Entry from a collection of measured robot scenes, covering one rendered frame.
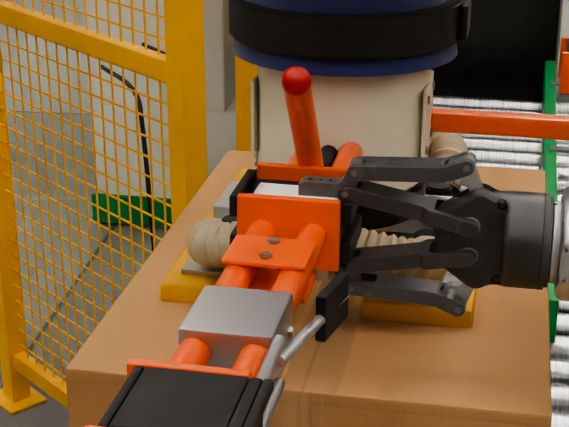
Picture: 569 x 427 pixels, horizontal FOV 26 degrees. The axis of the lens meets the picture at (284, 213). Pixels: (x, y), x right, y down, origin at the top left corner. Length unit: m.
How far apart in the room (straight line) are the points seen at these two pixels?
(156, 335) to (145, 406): 0.42
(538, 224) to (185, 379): 0.35
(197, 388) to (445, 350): 0.42
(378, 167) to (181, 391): 0.32
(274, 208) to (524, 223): 0.19
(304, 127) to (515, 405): 0.28
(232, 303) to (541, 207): 0.27
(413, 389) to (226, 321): 0.26
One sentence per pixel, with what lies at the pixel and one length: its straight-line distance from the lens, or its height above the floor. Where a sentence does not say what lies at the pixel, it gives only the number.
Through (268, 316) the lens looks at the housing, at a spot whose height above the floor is 1.22.
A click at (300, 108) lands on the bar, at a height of 1.29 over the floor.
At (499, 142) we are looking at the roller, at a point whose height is 0.55.
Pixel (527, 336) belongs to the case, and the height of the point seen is 1.07.
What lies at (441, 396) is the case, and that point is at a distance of 1.00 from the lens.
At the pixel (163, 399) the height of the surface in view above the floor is 1.23.
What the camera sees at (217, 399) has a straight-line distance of 0.68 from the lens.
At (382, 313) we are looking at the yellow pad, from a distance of 1.12.
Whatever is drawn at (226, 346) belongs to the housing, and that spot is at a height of 1.21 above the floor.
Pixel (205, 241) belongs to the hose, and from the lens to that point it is 1.10.
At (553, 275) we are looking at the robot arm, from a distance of 0.96.
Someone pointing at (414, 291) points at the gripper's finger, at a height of 1.16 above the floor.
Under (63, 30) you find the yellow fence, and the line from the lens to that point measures 2.48.
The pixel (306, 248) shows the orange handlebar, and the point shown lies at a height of 1.22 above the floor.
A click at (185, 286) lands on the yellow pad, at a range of 1.15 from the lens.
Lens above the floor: 1.58
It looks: 22 degrees down
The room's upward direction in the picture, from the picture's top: straight up
